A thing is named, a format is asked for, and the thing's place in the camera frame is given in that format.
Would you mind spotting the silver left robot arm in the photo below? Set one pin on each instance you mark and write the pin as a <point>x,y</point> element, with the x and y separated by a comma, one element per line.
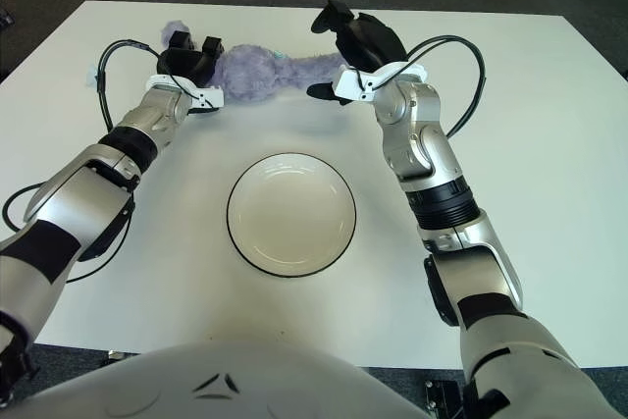
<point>83,193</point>

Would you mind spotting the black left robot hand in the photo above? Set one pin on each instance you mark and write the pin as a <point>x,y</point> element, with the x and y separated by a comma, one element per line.
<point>186,66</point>

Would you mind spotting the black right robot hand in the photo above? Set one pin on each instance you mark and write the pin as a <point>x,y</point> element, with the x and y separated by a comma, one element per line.
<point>368,46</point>

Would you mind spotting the white plate with black rim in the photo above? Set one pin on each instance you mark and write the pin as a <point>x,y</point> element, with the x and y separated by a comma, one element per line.
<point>292,215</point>

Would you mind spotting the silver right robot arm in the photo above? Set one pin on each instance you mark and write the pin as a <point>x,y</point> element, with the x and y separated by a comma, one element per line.
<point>432,144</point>

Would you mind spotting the grey robot torso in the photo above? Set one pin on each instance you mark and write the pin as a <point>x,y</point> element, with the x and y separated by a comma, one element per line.
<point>221,380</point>

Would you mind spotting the purple plush doll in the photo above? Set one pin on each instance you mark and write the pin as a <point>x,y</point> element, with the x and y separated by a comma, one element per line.
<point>255,70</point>

